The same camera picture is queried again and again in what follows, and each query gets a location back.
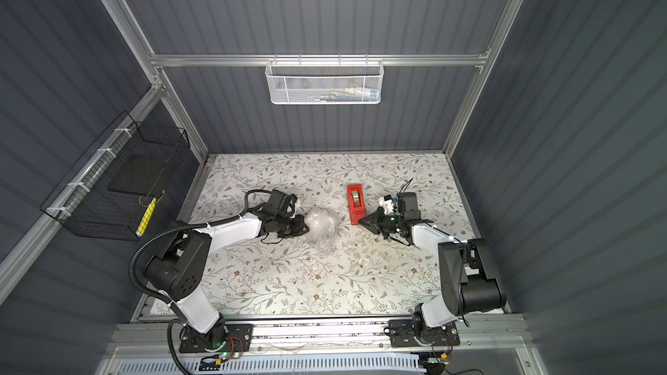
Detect clear bubble wrap sheet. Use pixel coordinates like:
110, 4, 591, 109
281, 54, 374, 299
304, 208, 340, 253

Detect red tape dispenser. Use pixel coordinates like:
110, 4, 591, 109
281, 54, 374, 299
347, 184, 367, 226

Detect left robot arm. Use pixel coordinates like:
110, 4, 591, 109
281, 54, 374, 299
129, 189, 309, 335

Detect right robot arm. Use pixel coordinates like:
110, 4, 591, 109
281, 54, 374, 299
358, 192, 507, 329

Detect floral table mat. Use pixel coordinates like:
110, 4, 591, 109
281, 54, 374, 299
190, 153, 472, 316

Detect pens in white basket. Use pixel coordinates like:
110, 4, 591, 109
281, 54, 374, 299
310, 87, 380, 102

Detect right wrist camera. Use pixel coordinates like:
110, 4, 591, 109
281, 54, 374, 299
380, 194, 397, 215

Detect black corrugated cable hose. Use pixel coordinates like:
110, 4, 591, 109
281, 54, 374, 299
129, 188, 272, 306

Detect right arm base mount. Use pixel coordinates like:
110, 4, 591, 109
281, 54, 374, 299
383, 319, 460, 348

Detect white wire basket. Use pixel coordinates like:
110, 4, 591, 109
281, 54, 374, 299
265, 60, 385, 105

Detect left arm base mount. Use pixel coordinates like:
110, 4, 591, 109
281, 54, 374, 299
179, 324, 255, 353

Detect aluminium front rail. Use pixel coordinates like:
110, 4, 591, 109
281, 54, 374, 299
105, 314, 534, 357

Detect black wire basket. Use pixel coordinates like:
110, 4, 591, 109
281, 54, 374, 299
40, 113, 190, 241

